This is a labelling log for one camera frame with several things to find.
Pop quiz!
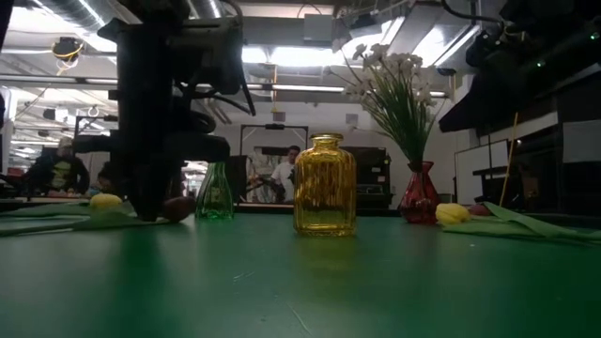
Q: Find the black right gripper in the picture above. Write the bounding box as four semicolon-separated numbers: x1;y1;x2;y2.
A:
439;8;601;135

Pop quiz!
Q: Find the green glass vase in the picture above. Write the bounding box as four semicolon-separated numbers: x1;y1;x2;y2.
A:
194;161;235;221

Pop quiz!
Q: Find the white flower sprig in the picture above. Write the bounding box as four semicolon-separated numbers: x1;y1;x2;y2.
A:
328;69;414;165
351;42;424;165
393;54;452;165

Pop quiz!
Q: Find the black cabinet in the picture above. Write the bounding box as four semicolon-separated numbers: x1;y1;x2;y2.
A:
345;146;393;210

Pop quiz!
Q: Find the yellow glass jar vase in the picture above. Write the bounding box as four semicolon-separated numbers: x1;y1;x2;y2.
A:
293;132;358;238

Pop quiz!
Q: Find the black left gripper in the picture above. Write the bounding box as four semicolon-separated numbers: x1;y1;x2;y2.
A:
72;18;231;222

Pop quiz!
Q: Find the red glass vase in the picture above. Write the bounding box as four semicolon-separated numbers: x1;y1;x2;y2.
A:
398;161;442;225

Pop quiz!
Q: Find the yellow tulip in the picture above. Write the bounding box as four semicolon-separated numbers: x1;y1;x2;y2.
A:
0;192;170;237
435;201;601;246

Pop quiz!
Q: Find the thin yellow stick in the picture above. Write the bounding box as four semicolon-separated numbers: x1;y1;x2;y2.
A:
498;111;519;208

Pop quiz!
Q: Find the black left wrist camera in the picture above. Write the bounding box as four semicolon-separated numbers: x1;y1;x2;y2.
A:
168;17;245;98

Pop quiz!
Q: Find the green table mat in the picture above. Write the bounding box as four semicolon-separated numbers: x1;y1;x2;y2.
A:
0;206;601;338

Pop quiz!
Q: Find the black metal frame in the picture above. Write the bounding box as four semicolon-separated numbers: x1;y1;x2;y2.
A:
239;122;310;206

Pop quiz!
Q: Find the person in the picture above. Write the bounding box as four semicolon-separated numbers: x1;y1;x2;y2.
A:
270;144;302;204
21;135;91;196

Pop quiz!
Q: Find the ceiling light strip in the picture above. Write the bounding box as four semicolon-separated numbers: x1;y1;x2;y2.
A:
243;83;347;94

